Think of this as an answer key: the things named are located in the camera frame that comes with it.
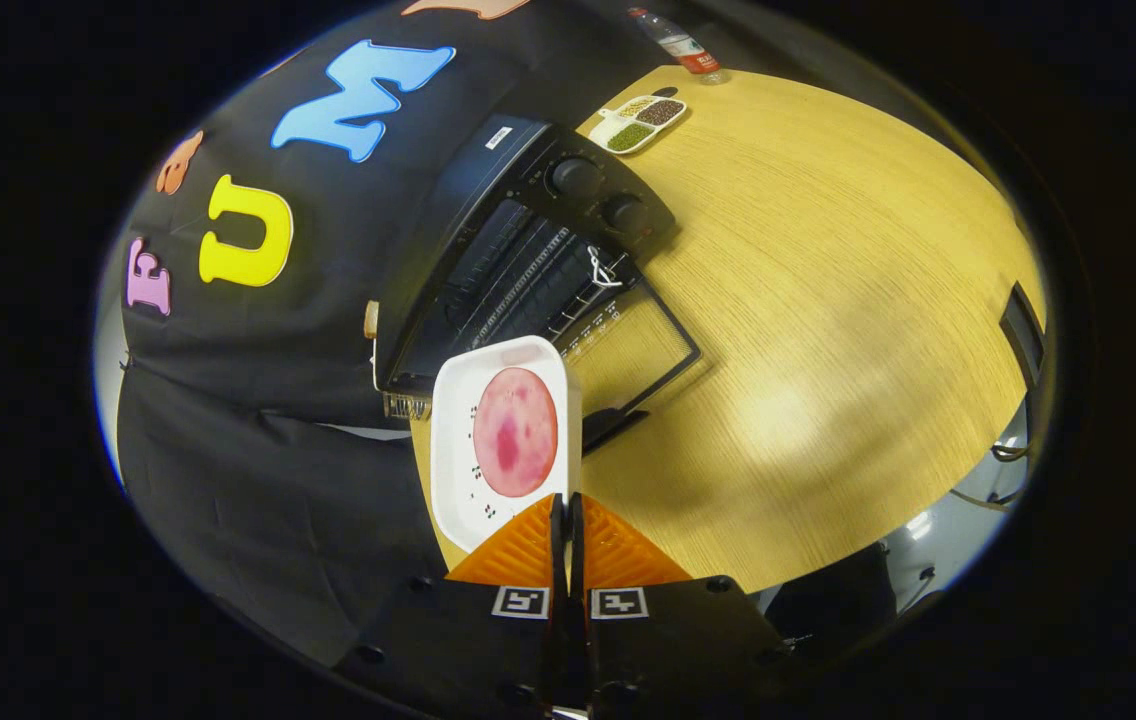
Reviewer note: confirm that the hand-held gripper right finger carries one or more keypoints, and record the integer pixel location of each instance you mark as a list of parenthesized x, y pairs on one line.
[(678, 640)]

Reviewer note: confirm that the white square plate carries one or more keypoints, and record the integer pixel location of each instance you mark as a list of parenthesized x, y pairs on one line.
[(453, 460)]

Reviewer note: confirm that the black backdrop cloth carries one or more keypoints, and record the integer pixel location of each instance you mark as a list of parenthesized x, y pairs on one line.
[(308, 480)]

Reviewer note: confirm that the black toaster oven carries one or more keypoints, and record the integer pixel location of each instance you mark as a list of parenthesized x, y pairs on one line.
[(468, 190)]

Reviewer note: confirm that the glass toaster oven door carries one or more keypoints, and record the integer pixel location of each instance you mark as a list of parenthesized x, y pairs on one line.
[(673, 335)]

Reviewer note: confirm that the black chair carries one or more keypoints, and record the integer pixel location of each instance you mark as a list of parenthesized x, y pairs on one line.
[(1023, 335)]

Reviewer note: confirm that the pink round ham slice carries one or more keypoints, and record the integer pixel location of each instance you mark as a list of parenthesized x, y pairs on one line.
[(516, 430)]

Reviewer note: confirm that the white sectioned bean dish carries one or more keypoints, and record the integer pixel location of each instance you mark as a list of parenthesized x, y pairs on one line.
[(640, 122)]

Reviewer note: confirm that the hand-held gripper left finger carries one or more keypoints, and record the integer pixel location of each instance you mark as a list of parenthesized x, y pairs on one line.
[(468, 640)]

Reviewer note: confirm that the clear plastic water bottle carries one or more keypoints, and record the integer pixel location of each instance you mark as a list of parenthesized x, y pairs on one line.
[(678, 42)]

